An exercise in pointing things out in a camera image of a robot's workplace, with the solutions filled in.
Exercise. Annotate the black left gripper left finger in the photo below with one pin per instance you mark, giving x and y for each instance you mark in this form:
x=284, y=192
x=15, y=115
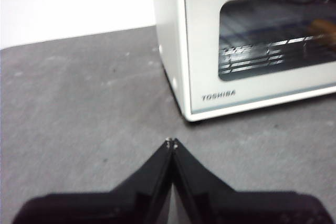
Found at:
x=126, y=205

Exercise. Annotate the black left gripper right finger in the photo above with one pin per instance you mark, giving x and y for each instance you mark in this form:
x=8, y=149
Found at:
x=225, y=205

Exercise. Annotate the white Toshiba toaster oven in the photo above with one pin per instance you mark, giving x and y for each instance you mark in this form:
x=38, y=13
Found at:
x=170, y=37

